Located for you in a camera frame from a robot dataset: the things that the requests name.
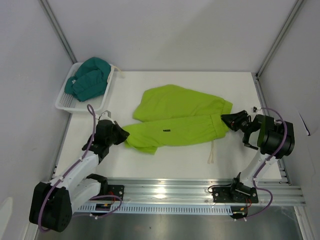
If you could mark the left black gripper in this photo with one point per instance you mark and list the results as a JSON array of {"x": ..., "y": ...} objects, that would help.
[{"x": 123, "y": 134}]

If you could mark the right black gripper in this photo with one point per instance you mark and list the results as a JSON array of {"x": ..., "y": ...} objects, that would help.
[{"x": 232, "y": 119}]

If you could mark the lime green shorts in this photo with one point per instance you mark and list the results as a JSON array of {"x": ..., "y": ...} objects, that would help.
[{"x": 175, "y": 116}]

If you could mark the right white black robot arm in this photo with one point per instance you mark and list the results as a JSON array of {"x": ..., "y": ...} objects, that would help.
[{"x": 272, "y": 140}]

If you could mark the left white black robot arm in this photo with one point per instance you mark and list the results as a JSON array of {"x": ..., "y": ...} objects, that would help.
[{"x": 54, "y": 203}]

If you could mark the teal green shorts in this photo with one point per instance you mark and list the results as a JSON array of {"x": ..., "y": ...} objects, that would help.
[{"x": 90, "y": 80}]

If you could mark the white plastic basket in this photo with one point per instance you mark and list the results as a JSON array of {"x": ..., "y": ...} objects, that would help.
[{"x": 71, "y": 105}]

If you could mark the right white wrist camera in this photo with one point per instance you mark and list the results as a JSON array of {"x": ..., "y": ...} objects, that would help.
[{"x": 256, "y": 109}]

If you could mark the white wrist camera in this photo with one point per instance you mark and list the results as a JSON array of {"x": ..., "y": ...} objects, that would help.
[
  {"x": 256, "y": 109},
  {"x": 105, "y": 115}
]

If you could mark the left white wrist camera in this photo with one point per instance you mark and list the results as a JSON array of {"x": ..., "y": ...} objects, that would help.
[{"x": 105, "y": 115}]

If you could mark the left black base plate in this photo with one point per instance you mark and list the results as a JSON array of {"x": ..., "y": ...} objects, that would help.
[{"x": 113, "y": 192}]

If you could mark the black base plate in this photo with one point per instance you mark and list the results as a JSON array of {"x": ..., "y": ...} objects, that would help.
[
  {"x": 235, "y": 194},
  {"x": 113, "y": 192}
]

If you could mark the aluminium mounting rail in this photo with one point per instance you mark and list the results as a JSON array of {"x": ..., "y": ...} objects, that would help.
[{"x": 148, "y": 191}]

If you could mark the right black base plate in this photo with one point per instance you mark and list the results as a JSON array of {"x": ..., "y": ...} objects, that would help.
[{"x": 235, "y": 194}]

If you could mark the white slotted cable duct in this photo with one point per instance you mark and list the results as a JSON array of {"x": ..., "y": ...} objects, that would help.
[{"x": 173, "y": 209}]

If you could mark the right aluminium frame post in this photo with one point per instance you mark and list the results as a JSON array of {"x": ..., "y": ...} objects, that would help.
[{"x": 284, "y": 30}]

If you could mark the aluminium frame post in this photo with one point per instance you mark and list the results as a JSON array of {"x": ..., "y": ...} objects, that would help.
[
  {"x": 48, "y": 11},
  {"x": 284, "y": 30}
]

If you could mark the left aluminium frame post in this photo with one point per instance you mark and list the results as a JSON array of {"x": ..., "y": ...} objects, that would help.
[{"x": 48, "y": 11}]

